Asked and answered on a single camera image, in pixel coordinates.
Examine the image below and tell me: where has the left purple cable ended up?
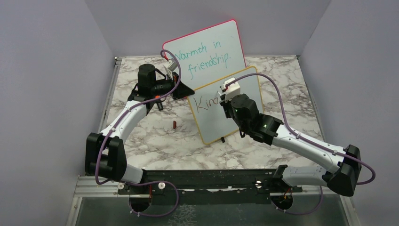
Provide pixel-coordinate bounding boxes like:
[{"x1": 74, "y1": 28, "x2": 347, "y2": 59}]
[{"x1": 95, "y1": 49, "x2": 182, "y2": 218}]

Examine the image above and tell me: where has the black orange highlighter marker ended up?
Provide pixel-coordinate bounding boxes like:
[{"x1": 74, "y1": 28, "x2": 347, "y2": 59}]
[{"x1": 156, "y1": 100, "x2": 164, "y2": 111}]

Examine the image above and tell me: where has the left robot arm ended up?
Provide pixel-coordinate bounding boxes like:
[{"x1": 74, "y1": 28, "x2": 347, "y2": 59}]
[{"x1": 85, "y1": 60, "x2": 195, "y2": 194}]

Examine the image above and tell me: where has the pink framed whiteboard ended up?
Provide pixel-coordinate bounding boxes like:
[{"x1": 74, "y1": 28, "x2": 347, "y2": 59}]
[{"x1": 162, "y1": 19, "x2": 246, "y2": 89}]

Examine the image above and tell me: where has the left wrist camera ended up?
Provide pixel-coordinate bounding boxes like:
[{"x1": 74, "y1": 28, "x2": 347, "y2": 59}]
[{"x1": 163, "y1": 59, "x2": 178, "y2": 77}]

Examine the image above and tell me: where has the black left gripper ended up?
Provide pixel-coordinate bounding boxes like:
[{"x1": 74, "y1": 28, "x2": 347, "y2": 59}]
[{"x1": 152, "y1": 72, "x2": 195, "y2": 100}]

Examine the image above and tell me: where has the aluminium table edge rail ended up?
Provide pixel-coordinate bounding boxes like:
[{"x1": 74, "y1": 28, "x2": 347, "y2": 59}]
[{"x1": 89, "y1": 56, "x2": 123, "y2": 168}]

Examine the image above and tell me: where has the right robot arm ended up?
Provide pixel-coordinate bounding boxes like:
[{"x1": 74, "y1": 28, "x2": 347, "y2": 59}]
[{"x1": 220, "y1": 94, "x2": 362, "y2": 197}]

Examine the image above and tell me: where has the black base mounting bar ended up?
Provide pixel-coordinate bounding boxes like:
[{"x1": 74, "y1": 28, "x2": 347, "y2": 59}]
[{"x1": 105, "y1": 169, "x2": 302, "y2": 205}]

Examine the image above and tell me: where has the yellow framed whiteboard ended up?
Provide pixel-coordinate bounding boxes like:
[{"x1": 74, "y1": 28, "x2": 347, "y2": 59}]
[{"x1": 188, "y1": 66, "x2": 257, "y2": 145}]

